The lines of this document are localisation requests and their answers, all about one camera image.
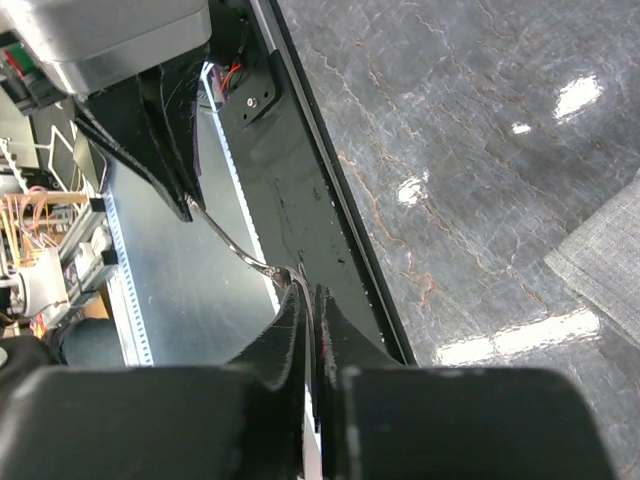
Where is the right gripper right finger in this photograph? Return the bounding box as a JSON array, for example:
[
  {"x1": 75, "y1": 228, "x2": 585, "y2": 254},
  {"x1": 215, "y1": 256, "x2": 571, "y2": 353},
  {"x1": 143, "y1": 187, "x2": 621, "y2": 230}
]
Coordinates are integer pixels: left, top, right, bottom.
[{"x1": 315, "y1": 286, "x2": 615, "y2": 479}]

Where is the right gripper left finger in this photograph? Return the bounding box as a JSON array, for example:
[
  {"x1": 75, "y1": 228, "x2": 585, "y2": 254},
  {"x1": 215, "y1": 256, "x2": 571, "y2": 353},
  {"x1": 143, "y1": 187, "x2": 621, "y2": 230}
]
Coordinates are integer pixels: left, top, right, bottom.
[{"x1": 1, "y1": 283, "x2": 306, "y2": 479}]

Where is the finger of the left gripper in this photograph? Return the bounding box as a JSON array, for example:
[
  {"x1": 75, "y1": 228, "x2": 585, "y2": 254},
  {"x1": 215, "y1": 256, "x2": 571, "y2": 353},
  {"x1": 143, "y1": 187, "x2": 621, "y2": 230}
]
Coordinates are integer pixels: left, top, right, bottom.
[
  {"x1": 76, "y1": 117, "x2": 194, "y2": 222},
  {"x1": 138, "y1": 44, "x2": 210, "y2": 205}
]

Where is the clear-handled metal fork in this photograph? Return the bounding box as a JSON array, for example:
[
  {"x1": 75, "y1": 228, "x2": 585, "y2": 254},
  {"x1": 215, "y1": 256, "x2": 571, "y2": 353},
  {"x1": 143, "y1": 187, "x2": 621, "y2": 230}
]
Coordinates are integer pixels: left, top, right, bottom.
[{"x1": 185, "y1": 195, "x2": 316, "y2": 361}]

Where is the grey cloth napkin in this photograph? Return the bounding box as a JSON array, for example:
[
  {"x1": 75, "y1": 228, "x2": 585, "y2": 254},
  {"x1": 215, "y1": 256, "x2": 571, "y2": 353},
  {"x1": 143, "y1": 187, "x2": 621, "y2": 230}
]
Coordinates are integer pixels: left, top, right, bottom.
[{"x1": 545, "y1": 176, "x2": 639, "y2": 342}]

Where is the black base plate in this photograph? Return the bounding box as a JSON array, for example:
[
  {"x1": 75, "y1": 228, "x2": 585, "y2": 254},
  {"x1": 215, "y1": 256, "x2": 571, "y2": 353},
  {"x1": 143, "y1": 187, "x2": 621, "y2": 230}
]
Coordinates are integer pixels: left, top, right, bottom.
[{"x1": 218, "y1": 1, "x2": 416, "y2": 365}]

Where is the blue-grey cable duct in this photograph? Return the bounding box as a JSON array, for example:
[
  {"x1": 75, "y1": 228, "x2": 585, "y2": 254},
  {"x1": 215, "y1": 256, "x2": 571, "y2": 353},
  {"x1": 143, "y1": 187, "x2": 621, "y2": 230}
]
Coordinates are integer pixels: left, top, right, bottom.
[{"x1": 101, "y1": 191, "x2": 154, "y2": 367}]

